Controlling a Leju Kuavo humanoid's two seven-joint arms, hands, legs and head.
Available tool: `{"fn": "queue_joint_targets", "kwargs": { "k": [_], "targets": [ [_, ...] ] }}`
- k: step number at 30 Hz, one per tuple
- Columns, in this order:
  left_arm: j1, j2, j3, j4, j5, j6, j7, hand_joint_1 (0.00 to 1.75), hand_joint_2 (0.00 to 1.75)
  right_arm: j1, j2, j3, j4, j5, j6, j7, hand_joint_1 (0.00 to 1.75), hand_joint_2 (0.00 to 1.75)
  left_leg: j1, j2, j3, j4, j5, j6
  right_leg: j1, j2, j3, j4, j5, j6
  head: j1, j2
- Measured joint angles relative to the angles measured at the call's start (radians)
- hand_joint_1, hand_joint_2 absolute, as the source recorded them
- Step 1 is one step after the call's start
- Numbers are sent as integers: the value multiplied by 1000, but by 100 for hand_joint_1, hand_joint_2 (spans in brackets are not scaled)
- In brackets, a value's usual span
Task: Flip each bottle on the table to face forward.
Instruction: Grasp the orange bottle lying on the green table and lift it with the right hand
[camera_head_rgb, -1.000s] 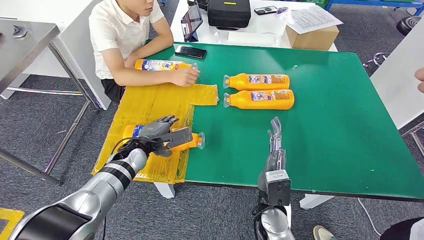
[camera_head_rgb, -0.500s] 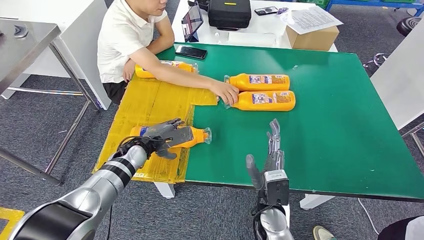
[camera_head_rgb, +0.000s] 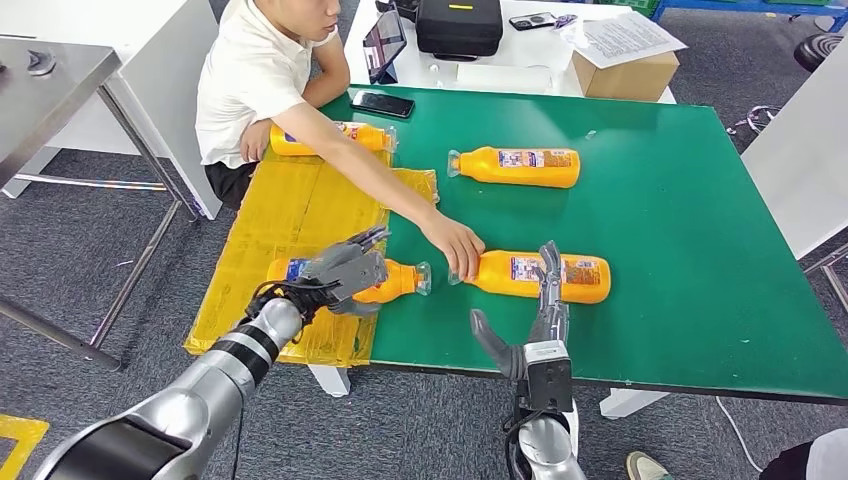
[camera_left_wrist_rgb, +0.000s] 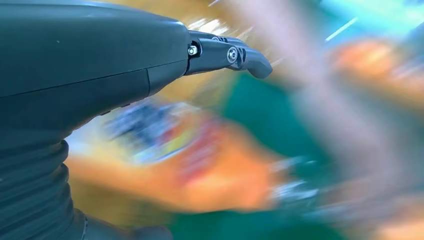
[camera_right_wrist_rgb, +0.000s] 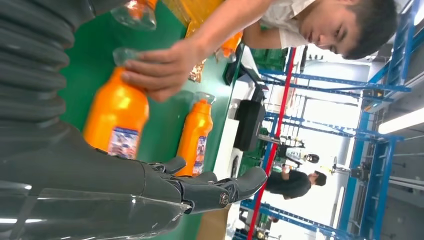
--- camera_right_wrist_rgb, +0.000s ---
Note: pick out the green plastic crate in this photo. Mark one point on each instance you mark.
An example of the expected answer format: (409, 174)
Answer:
(268, 59)

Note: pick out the black carrying case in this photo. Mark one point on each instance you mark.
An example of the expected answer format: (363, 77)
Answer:
(248, 126)

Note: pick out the blue metal shelf frame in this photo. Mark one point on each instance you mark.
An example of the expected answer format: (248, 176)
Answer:
(384, 185)

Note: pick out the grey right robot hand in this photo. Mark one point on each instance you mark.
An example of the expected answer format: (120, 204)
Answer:
(82, 185)

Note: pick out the person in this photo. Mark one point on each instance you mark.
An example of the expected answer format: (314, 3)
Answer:
(291, 185)
(291, 20)

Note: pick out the red metal pole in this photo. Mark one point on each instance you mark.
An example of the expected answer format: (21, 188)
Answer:
(254, 215)

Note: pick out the brown cardboard box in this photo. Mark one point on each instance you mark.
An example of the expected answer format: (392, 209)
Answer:
(213, 225)

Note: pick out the ceiling light strip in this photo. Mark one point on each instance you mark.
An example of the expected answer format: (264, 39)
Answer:
(400, 121)

